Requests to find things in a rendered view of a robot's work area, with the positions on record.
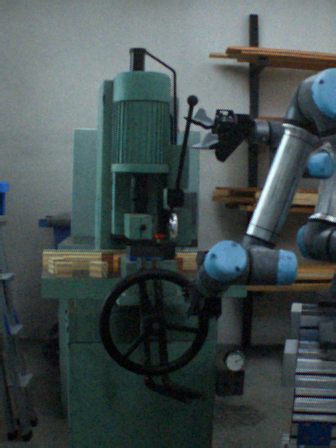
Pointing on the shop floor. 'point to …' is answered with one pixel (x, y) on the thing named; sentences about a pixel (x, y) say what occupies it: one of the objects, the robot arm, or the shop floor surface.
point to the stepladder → (12, 348)
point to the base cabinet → (137, 399)
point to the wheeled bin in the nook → (55, 249)
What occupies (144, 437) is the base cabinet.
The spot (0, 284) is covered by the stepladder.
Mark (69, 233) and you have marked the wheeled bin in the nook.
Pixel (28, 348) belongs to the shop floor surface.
